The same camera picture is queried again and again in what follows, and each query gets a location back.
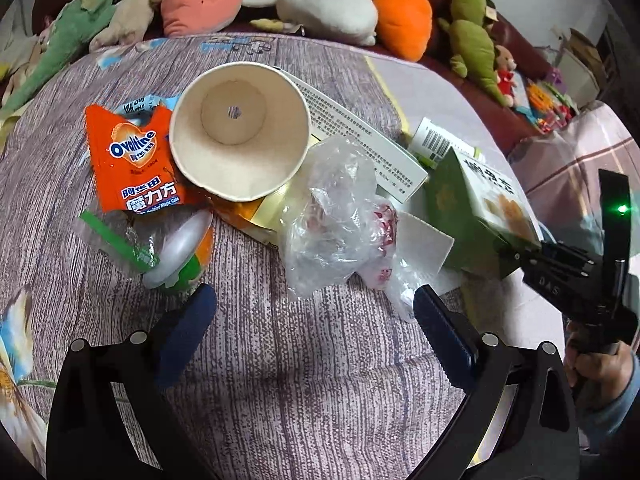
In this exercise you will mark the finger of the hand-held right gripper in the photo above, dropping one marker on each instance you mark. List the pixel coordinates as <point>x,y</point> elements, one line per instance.
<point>550,257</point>

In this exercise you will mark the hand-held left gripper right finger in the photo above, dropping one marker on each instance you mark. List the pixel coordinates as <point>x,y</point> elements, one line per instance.
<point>445,332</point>

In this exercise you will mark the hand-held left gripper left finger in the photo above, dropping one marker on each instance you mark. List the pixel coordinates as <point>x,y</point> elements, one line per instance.
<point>190,330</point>

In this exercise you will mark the green cardboard box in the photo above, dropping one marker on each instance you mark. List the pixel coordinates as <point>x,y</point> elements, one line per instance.
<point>460,230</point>

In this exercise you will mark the orange snack wrapper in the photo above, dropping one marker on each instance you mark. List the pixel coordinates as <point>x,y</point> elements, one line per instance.
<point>125,160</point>

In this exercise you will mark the person's right forearm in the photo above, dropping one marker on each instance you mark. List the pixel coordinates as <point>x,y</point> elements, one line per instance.
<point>615,415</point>

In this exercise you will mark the person's right hand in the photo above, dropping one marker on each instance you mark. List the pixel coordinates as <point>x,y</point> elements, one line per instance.
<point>595,370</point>

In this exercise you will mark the plaid pastel blanket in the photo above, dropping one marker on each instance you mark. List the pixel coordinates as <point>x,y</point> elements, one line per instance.
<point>565,175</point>

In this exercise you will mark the clear wrapper with green stripe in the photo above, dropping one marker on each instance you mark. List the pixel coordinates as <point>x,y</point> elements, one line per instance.
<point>112,245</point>

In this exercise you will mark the gold foil wrapper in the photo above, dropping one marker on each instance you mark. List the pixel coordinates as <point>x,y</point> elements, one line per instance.
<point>260,210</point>

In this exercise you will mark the colourful toy pile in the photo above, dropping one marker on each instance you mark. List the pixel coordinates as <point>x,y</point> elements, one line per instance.
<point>545,105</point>

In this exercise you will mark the white green barcode pack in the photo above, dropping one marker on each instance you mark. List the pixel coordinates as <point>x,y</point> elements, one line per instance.
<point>435,140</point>

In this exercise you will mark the clear plastic bag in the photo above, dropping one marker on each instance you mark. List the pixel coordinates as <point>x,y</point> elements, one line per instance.
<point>325,220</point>

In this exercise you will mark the cream paper cup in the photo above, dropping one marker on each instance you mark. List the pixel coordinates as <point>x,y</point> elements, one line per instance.
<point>235,160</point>

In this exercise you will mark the small brown bear plush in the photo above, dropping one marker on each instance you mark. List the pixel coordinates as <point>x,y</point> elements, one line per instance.
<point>505,77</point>

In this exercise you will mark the white printed paper carton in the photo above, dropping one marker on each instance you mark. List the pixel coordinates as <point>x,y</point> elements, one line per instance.
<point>360,135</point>

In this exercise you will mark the green dinosaur plush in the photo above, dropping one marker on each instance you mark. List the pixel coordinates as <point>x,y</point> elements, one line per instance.
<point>470,45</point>
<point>65,35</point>

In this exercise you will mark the blue white wrapper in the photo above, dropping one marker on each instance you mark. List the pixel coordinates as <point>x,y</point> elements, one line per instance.
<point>137,106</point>

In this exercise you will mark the orange carrot rabbit plush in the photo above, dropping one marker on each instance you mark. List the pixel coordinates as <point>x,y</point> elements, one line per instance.
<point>400,20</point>

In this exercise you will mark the beige bear plush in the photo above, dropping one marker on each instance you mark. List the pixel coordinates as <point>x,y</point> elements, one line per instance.
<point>130,15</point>

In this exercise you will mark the white duck plush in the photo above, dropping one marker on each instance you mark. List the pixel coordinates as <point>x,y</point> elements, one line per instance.
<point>325,5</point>

